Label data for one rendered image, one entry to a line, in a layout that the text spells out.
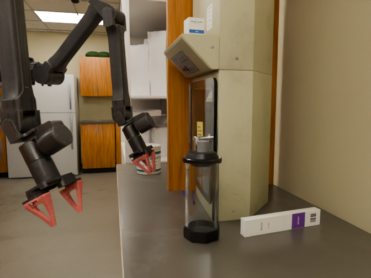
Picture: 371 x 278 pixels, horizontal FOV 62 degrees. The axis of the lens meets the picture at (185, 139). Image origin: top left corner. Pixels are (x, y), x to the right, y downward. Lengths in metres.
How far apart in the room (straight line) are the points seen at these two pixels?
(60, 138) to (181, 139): 0.65
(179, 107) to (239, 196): 0.47
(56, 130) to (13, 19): 0.27
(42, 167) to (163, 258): 0.36
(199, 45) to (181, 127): 0.46
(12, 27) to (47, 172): 0.34
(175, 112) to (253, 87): 0.41
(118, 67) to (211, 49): 0.43
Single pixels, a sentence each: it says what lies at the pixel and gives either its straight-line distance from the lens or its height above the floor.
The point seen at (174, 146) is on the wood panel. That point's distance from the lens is 1.30.
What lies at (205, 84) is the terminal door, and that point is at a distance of 1.03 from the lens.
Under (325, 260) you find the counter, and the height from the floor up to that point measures 0.94.
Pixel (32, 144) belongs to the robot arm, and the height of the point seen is 1.21.
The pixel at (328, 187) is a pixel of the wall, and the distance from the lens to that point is 1.23.
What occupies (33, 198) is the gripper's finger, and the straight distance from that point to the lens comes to 0.77.
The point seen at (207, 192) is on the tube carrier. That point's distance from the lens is 0.82.
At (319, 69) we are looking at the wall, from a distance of 1.26.
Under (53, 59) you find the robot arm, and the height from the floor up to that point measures 1.49.
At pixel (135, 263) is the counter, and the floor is 0.94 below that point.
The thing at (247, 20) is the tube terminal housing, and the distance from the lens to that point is 1.00.
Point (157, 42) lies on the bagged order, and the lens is 2.24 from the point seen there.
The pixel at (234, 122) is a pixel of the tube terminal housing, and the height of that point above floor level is 1.25.
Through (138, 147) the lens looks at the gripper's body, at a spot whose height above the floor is 1.14.
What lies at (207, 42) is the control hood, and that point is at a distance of 0.95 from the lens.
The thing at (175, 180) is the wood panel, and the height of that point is 0.98.
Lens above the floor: 1.31
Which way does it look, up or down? 7 degrees down
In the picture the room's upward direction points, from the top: straight up
